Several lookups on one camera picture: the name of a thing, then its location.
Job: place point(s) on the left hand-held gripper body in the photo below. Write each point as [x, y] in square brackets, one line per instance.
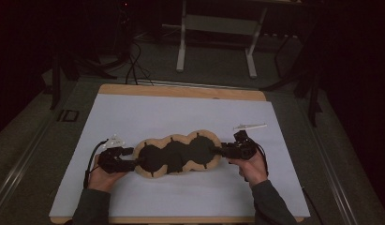
[112, 161]

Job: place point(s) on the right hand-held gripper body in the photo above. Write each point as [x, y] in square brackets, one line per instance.
[243, 148]

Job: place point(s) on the wooden three-lobed tray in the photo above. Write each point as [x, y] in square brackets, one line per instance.
[168, 141]

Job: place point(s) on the person's left hand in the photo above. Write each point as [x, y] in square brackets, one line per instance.
[102, 178]

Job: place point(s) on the person's right hand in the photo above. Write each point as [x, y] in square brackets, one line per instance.
[252, 170]

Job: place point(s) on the white table mat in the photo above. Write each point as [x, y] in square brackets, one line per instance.
[187, 112]

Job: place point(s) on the black rectangular floor plate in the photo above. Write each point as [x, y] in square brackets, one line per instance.
[68, 115]

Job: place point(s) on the black metal stand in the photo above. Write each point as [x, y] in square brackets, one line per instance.
[56, 84]
[313, 103]

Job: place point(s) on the metal floor rail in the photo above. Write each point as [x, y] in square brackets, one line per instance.
[21, 162]
[330, 162]

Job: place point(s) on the white metal table frame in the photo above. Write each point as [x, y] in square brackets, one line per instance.
[180, 59]

